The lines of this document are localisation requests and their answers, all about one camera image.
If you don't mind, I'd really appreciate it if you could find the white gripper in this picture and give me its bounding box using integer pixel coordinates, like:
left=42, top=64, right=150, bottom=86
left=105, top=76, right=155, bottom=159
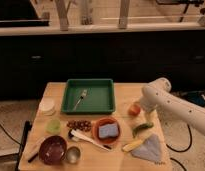
left=139, top=97, right=156, bottom=122

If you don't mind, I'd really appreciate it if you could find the orange red apple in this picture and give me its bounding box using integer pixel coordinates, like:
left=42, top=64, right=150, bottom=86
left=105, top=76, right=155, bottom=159
left=128, top=103, right=141, bottom=117

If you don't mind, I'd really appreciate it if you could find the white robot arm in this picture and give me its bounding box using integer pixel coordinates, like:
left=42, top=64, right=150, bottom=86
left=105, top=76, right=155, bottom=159
left=139, top=77, right=205, bottom=136

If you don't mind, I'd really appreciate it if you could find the small metal cup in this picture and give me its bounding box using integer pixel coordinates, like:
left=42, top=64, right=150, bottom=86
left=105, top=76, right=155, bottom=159
left=66, top=146, right=81, bottom=164

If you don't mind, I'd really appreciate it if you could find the small green cup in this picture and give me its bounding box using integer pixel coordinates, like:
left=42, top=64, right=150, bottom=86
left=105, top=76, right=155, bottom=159
left=46, top=119, right=61, bottom=135

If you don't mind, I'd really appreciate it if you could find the green cucumber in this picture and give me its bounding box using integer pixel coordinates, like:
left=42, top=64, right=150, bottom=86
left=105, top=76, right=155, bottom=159
left=132, top=122, right=154, bottom=138

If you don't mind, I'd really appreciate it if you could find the yellow banana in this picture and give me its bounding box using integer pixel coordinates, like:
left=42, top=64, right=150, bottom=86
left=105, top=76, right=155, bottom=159
left=122, top=139, right=143, bottom=152

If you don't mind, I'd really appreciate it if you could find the blue grey cloth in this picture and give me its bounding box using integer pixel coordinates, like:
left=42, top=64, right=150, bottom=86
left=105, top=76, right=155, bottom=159
left=131, top=134, right=162, bottom=162

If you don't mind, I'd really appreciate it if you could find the orange plate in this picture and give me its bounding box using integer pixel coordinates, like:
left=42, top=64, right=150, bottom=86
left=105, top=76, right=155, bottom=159
left=92, top=117, right=121, bottom=145

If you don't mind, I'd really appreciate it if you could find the blue sponge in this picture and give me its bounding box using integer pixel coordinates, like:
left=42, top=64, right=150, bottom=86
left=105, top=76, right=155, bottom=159
left=98, top=123, right=119, bottom=139

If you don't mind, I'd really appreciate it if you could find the blue black object on floor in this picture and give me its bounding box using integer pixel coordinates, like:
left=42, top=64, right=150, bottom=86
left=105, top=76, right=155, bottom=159
left=183, top=92, right=205, bottom=107

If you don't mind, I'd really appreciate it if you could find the green plastic tray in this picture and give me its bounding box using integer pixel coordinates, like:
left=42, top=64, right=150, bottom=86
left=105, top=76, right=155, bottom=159
left=61, top=79, right=115, bottom=115

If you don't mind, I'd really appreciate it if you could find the bunch of brown grapes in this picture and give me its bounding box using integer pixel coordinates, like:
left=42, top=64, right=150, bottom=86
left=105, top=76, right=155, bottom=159
left=67, top=120, right=91, bottom=132

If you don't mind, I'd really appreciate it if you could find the silver fork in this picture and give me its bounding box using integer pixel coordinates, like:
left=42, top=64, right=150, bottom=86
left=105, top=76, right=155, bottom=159
left=73, top=89, right=88, bottom=111

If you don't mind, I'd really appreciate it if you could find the maroon bowl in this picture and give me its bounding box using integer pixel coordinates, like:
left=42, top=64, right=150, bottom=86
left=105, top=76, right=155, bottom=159
left=38, top=136, right=67, bottom=165

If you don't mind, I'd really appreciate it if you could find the black power cable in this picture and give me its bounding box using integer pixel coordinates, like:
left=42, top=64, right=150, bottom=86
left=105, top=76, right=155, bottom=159
left=166, top=123, right=194, bottom=154

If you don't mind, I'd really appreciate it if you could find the white handled spatula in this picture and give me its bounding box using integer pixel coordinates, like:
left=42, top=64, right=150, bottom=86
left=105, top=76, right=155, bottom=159
left=69, top=129, right=112, bottom=151

